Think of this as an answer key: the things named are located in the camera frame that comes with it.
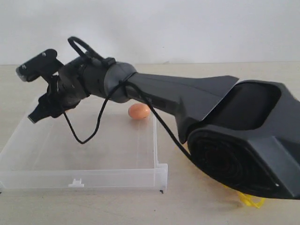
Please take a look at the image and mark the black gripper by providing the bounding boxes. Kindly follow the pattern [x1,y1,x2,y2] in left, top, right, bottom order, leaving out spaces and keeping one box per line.
[28,81,81,124]

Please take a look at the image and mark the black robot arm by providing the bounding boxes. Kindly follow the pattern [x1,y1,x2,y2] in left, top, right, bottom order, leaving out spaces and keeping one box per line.
[19,59,300,199]

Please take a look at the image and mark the clear plastic drawer bin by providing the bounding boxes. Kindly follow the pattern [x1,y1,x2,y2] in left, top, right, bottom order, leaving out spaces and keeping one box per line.
[0,97,168,194]

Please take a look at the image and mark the yellow plastic egg tray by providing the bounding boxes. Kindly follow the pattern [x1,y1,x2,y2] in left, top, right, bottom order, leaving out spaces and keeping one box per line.
[223,185,266,209]

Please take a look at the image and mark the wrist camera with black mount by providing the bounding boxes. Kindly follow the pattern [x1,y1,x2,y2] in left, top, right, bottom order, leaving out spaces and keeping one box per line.
[15,49,64,83]

